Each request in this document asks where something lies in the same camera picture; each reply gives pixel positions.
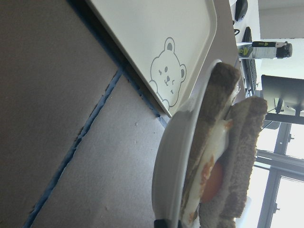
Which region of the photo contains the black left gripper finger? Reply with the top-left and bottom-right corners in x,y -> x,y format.
154,219 -> 174,228

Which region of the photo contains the white round plate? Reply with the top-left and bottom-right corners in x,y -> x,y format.
152,58 -> 224,228

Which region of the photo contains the bread slice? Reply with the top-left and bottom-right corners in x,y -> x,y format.
199,96 -> 267,228
180,62 -> 240,220

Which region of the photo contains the fried egg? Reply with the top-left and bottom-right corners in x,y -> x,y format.
180,119 -> 233,228

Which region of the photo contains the black keyboard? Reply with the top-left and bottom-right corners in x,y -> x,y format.
242,27 -> 257,97

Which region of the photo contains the black monitor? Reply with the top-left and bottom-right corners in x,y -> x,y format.
261,75 -> 304,117

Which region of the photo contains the cream bear tray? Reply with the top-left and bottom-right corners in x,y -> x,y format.
88,0 -> 217,116

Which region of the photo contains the clear bottle black cap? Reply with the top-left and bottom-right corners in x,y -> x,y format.
252,41 -> 293,59

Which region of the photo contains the black computer mouse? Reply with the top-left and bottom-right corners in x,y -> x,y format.
235,0 -> 248,22

